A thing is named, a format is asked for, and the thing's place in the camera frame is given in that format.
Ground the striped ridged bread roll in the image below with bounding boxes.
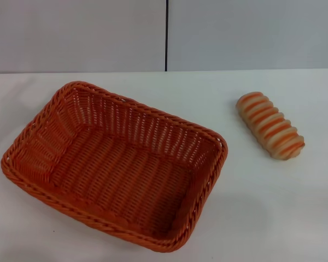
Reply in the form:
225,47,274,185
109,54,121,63
236,92,306,159

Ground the orange woven plastic basket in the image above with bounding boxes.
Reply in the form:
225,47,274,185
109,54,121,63
1,80,229,252

